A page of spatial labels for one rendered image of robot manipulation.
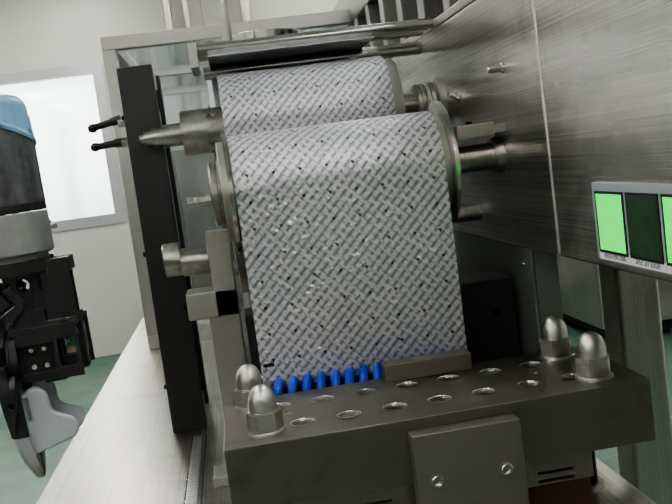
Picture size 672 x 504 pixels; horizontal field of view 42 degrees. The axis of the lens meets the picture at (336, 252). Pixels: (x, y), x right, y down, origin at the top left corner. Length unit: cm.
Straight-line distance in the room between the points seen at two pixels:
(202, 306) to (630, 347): 57
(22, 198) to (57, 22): 588
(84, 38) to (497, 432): 603
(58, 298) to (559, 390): 48
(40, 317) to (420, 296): 41
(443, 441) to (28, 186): 44
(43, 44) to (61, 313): 588
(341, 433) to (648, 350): 57
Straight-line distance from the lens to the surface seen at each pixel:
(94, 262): 662
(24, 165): 86
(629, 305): 122
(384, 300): 98
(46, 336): 85
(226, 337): 105
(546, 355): 96
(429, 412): 82
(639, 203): 74
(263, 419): 81
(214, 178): 98
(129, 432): 140
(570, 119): 86
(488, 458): 81
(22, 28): 675
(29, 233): 85
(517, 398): 83
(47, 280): 86
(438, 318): 100
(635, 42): 73
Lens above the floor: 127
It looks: 6 degrees down
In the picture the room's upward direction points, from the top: 8 degrees counter-clockwise
